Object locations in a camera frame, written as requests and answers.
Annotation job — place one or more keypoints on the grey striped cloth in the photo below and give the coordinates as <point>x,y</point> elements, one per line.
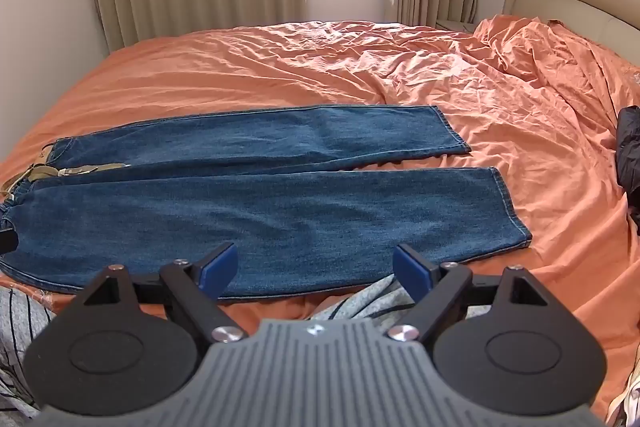
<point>20,332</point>

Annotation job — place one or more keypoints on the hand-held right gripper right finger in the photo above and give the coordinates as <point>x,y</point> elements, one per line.
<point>411,269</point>

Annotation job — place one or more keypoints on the orange bed sheet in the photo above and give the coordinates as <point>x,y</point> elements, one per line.
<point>350,67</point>

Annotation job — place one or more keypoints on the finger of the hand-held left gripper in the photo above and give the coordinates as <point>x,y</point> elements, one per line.
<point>5,241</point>

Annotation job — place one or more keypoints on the khaki belt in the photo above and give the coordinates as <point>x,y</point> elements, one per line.
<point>75,171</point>

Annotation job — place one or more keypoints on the black cloth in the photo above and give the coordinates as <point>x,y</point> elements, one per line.
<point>630,152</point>

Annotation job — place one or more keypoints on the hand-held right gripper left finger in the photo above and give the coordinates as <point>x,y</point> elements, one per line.
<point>220,271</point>

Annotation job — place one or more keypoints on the blue denim pants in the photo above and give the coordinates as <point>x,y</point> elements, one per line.
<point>250,212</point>

